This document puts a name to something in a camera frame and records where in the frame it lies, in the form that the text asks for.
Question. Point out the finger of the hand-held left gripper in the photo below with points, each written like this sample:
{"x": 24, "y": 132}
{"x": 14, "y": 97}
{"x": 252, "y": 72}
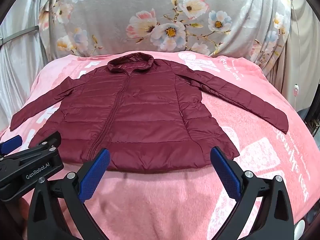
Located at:
{"x": 47, "y": 140}
{"x": 12, "y": 142}

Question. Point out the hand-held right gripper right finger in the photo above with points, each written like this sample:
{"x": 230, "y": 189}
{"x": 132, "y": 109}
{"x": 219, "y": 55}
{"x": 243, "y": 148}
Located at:
{"x": 226, "y": 175}

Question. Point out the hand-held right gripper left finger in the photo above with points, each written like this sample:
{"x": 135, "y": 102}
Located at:
{"x": 93, "y": 175}

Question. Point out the maroon puffer jacket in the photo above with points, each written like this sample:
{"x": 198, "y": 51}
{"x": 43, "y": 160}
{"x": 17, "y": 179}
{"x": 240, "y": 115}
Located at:
{"x": 145, "y": 120}

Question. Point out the pink printed blanket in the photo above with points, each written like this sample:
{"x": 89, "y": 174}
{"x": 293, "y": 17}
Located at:
{"x": 162, "y": 200}

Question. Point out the silver satin cloth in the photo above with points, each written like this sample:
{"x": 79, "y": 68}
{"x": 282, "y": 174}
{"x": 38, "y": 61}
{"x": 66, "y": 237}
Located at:
{"x": 17, "y": 67}

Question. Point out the grey floral quilt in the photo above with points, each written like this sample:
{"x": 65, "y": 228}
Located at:
{"x": 150, "y": 17}

